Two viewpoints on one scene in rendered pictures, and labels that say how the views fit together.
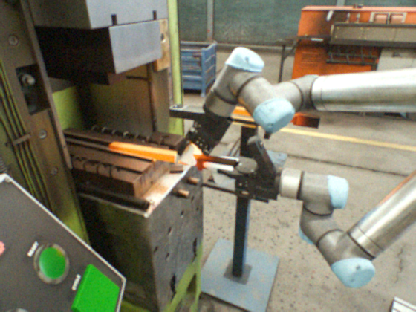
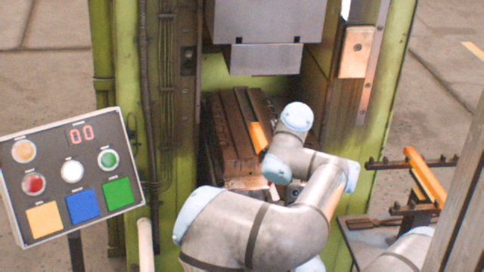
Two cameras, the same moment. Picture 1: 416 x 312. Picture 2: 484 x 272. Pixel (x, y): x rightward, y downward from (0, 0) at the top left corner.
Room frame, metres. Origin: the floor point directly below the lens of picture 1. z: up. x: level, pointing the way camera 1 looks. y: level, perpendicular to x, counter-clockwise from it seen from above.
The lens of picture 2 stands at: (-0.13, -0.97, 2.01)
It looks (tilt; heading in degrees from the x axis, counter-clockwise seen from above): 33 degrees down; 55
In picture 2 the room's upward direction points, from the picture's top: 4 degrees clockwise
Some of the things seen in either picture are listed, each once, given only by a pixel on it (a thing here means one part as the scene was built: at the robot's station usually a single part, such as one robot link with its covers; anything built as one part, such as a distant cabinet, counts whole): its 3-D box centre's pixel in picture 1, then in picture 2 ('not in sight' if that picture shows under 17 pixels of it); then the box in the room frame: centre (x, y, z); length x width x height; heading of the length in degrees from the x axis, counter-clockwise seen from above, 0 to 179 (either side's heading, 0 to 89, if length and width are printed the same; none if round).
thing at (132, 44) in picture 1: (72, 39); (251, 29); (0.81, 0.36, 1.32); 0.42 x 0.20 x 0.10; 68
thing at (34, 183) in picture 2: not in sight; (33, 183); (0.08, 0.21, 1.09); 0.05 x 0.03 x 0.04; 158
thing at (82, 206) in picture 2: not in sight; (82, 205); (0.18, 0.17, 1.01); 0.07 x 0.05 x 0.07; 3
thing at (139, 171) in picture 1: (97, 157); (243, 127); (0.81, 0.36, 0.96); 0.42 x 0.20 x 0.09; 68
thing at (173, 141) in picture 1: (165, 145); (305, 153); (0.91, 0.15, 0.95); 0.12 x 0.08 x 0.06; 68
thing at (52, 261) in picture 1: (52, 263); (108, 159); (0.28, 0.22, 1.09); 0.05 x 0.03 x 0.04; 158
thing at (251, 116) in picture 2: (100, 145); (251, 118); (0.83, 0.35, 0.99); 0.42 x 0.05 x 0.01; 68
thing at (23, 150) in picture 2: not in sight; (23, 151); (0.08, 0.25, 1.16); 0.05 x 0.03 x 0.04; 158
